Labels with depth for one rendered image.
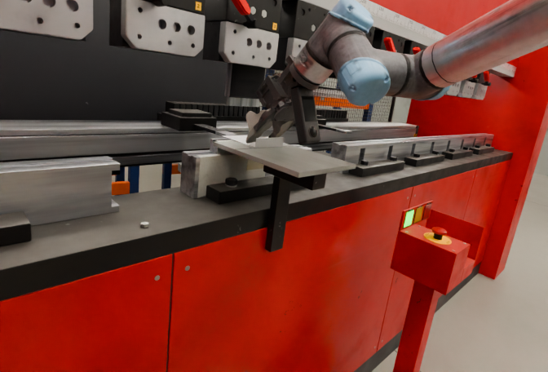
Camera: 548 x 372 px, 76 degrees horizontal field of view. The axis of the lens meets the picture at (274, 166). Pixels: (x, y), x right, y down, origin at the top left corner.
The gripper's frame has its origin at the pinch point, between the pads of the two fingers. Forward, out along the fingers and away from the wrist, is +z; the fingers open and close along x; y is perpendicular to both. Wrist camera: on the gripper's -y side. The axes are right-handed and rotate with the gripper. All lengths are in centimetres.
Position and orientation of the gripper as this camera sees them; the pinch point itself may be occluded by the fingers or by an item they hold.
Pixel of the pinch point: (261, 141)
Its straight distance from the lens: 83.4
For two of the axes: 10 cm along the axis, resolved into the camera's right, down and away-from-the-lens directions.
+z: -5.3, 5.7, 6.3
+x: -7.2, 0.9, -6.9
